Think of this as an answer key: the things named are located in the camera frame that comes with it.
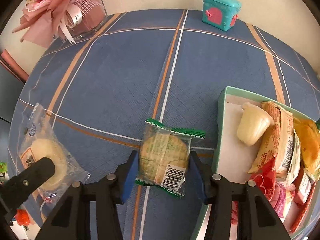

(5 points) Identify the pale yellow bun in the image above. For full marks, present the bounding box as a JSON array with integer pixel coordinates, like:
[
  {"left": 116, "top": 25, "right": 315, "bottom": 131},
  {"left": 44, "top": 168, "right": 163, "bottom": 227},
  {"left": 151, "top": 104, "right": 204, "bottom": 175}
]
[{"left": 236, "top": 102, "right": 274, "bottom": 146}]

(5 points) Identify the clear acrylic bouquet box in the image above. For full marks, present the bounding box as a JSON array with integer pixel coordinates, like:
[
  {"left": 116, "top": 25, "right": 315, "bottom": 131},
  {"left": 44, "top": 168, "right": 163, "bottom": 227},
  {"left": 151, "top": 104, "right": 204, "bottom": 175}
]
[{"left": 71, "top": 0, "right": 108, "bottom": 40}]

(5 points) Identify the teal-rimmed white tray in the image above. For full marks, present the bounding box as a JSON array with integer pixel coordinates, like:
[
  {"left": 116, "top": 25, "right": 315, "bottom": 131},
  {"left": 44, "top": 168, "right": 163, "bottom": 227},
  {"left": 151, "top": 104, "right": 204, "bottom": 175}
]
[{"left": 190, "top": 86, "right": 320, "bottom": 240}]

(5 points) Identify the red heart snack pack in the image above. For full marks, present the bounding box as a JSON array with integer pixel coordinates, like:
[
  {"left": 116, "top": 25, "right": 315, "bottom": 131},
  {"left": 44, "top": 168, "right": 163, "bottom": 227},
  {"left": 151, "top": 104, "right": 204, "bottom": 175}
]
[{"left": 249, "top": 157, "right": 276, "bottom": 201}]

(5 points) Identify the dark red biscuit pack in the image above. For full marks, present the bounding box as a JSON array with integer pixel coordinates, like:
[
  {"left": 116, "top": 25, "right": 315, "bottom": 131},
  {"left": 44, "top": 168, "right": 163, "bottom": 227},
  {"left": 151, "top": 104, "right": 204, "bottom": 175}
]
[{"left": 293, "top": 167, "right": 311, "bottom": 205}]

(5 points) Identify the blue plaid tablecloth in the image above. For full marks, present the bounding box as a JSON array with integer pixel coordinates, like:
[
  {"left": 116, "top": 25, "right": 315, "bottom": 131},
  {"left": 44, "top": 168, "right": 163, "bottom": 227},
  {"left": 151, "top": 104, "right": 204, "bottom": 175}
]
[{"left": 8, "top": 9, "right": 319, "bottom": 182}]

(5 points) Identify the white bun clear wrapper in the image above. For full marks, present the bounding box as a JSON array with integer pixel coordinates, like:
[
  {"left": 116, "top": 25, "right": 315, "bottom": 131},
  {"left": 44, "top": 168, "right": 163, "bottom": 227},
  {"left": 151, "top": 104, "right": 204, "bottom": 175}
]
[{"left": 19, "top": 103, "right": 91, "bottom": 217}]

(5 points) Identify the pink rose bouquet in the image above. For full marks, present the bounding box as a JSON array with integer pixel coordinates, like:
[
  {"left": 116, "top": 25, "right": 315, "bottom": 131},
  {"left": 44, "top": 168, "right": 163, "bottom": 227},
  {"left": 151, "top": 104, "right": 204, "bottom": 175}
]
[{"left": 11, "top": 0, "right": 124, "bottom": 49}]

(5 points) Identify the green biscuit pack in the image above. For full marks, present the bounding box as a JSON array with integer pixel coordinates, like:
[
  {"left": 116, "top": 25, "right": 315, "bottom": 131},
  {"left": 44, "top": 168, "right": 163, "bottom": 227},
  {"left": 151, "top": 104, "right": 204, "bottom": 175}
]
[{"left": 316, "top": 118, "right": 320, "bottom": 130}]

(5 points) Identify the tan red-printed snack pack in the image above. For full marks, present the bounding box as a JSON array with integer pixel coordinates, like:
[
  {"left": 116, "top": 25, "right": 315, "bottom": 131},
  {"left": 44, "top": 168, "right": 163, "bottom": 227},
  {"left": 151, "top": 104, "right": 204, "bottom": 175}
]
[{"left": 248, "top": 101, "right": 294, "bottom": 180}]

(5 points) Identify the orange cake wrapper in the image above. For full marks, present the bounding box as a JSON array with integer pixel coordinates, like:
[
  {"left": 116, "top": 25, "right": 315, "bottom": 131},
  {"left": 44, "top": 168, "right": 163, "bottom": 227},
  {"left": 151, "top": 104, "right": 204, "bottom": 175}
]
[{"left": 294, "top": 118, "right": 319, "bottom": 181}]

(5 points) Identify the teal toy box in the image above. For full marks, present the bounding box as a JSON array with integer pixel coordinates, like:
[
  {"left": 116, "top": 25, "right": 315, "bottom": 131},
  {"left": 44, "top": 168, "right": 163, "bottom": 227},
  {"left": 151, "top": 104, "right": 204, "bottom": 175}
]
[{"left": 202, "top": 0, "right": 242, "bottom": 31}]

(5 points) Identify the red gold-patterned snack bar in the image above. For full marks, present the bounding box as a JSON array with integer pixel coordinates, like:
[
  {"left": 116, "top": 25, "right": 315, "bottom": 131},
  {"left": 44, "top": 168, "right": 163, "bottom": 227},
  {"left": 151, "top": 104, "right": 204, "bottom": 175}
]
[{"left": 290, "top": 182, "right": 317, "bottom": 233}]

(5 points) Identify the round cookie green-edged wrapper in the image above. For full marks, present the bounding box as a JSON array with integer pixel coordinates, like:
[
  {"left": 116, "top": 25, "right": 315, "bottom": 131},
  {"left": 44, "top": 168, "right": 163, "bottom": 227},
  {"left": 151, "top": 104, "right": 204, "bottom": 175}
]
[{"left": 136, "top": 118, "right": 206, "bottom": 198}]

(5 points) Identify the pink swiss roll pack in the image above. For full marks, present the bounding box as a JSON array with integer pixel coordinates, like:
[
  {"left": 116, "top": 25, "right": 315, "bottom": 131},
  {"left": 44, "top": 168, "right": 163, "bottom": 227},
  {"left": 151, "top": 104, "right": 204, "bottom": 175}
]
[{"left": 270, "top": 183, "right": 296, "bottom": 222}]

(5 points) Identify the cream white snack pack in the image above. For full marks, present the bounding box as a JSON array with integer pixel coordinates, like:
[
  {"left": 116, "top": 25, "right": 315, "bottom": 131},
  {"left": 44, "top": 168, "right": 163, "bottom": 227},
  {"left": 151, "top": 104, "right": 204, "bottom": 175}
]
[{"left": 285, "top": 129, "right": 300, "bottom": 187}]

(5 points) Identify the dark blue-grey cabinet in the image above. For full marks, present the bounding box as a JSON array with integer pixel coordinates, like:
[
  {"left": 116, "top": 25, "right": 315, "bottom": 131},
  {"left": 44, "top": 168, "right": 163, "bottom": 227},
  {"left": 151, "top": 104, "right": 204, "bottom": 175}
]
[{"left": 0, "top": 50, "right": 29, "bottom": 163}]

